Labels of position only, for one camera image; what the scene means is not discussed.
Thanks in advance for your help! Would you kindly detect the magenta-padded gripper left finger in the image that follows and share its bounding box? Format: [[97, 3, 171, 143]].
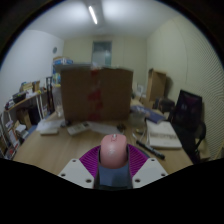
[[57, 143, 101, 190]]

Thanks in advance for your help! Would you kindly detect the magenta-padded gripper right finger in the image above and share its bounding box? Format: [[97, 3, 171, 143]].
[[126, 143, 169, 189]]

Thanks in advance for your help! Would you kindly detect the pink computer mouse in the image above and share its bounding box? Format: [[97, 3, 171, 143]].
[[99, 133, 129, 169]]

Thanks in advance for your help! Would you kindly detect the black marker pen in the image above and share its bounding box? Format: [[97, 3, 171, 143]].
[[135, 139, 166, 160]]

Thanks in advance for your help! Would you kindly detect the white thick book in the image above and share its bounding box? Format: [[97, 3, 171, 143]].
[[145, 119, 183, 150]]

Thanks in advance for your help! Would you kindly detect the white remote control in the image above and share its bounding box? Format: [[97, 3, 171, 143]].
[[66, 121, 90, 136]]

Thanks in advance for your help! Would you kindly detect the white paper sheet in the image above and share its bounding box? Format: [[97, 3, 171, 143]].
[[87, 120, 124, 135]]

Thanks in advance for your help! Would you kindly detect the blue book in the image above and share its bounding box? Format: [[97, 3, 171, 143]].
[[130, 104, 167, 124]]

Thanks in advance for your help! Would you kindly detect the black office chair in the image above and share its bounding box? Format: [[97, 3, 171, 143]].
[[168, 89, 207, 164]]

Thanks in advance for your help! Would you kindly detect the clear glass jar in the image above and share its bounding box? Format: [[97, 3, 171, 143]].
[[53, 86, 65, 118]]

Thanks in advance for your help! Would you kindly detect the low shelf unit with books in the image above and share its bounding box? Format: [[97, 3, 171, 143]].
[[0, 111, 26, 160]]

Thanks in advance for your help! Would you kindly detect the large brown cardboard box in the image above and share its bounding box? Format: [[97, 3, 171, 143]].
[[60, 65, 134, 123]]

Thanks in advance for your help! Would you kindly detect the cluttered wooden side desk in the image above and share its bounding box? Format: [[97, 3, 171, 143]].
[[4, 79, 51, 134]]

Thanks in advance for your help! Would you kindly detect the small open cardboard box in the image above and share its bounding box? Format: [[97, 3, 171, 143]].
[[146, 68, 168, 102]]

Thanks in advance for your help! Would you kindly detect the ceiling tube light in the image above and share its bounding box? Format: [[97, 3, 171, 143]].
[[87, 5, 99, 25]]

